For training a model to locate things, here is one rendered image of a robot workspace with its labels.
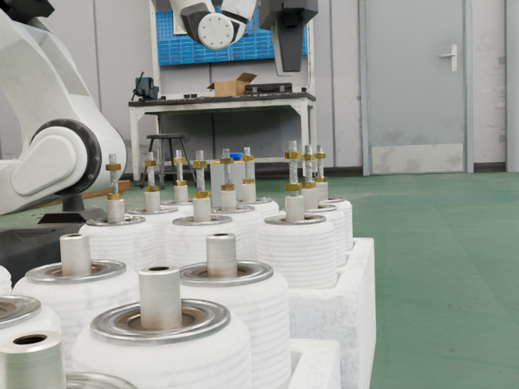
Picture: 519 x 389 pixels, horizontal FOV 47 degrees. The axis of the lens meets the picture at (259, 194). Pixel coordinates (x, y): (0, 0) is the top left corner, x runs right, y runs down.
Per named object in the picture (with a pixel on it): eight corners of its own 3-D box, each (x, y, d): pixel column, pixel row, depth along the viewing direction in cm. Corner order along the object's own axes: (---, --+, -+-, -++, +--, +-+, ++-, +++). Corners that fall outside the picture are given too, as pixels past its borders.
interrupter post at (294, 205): (296, 225, 71) (294, 197, 71) (281, 224, 73) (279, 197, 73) (309, 222, 73) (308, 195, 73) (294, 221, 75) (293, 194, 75)
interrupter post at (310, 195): (318, 210, 86) (317, 187, 85) (318, 212, 83) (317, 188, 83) (301, 211, 86) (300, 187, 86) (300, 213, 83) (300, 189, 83)
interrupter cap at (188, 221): (189, 230, 71) (189, 224, 71) (162, 224, 77) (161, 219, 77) (244, 223, 75) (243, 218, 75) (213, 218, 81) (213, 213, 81)
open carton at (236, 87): (222, 101, 584) (221, 78, 582) (259, 99, 567) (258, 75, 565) (206, 100, 557) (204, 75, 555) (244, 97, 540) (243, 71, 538)
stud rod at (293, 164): (290, 204, 72) (288, 140, 72) (290, 203, 73) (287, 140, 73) (299, 203, 72) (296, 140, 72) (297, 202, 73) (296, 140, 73)
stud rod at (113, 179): (114, 211, 79) (110, 153, 78) (121, 211, 79) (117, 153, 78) (110, 212, 78) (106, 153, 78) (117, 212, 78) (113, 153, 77)
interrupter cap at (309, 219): (296, 229, 68) (296, 223, 68) (251, 224, 73) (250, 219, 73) (339, 221, 73) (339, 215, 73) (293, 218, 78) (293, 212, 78)
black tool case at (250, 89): (248, 99, 563) (247, 87, 562) (292, 96, 560) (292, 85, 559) (244, 95, 529) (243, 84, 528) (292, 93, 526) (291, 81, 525)
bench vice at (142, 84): (146, 103, 557) (144, 76, 555) (164, 103, 554) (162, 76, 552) (127, 101, 517) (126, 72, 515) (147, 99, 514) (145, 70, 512)
